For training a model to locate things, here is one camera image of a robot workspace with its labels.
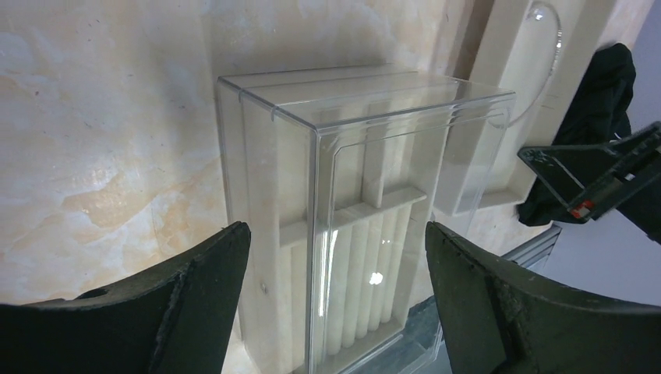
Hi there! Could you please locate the silver wire bangle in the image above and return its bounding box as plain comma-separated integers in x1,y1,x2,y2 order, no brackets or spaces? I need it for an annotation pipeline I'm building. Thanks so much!
509,1,564,127

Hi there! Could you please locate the black cloth with print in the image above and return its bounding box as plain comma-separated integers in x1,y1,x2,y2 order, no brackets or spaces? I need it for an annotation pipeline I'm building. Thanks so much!
517,43,636,227

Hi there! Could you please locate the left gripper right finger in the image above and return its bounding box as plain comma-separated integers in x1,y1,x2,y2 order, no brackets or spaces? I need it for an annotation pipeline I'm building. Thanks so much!
425,222,660,373

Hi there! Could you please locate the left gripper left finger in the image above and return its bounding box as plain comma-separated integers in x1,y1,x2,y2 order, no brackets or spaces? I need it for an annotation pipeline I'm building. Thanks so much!
1,222,251,373

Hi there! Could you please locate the clear plastic box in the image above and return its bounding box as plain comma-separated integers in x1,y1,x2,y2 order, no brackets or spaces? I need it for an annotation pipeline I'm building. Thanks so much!
216,65,515,373

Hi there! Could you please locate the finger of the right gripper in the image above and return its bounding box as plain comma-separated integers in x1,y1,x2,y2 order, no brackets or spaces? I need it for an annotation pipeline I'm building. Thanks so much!
518,122,660,222

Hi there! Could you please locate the beige slotted ring tray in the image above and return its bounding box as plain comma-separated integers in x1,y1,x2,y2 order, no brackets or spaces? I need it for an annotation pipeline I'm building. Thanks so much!
242,88,449,373

